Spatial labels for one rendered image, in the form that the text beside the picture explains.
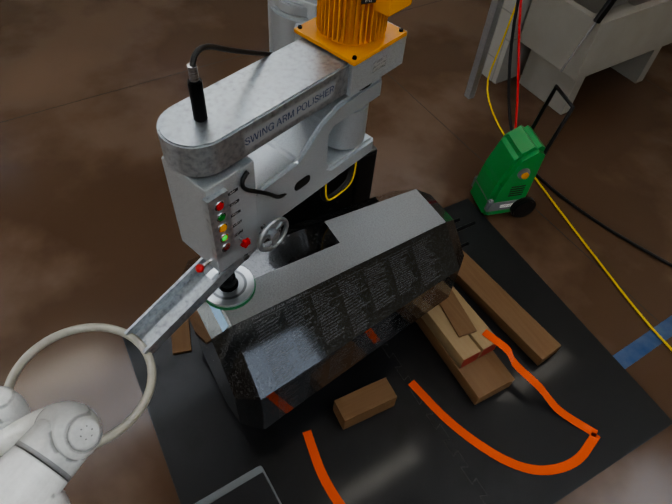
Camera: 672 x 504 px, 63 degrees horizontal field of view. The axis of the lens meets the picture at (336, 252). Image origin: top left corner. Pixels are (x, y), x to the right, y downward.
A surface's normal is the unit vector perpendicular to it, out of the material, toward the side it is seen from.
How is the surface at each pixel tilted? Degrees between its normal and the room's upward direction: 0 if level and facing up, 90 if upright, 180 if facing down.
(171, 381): 0
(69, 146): 0
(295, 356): 45
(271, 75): 0
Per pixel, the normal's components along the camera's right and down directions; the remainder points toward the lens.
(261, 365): 0.42, 0.04
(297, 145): -0.38, -0.11
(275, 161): 0.01, -0.58
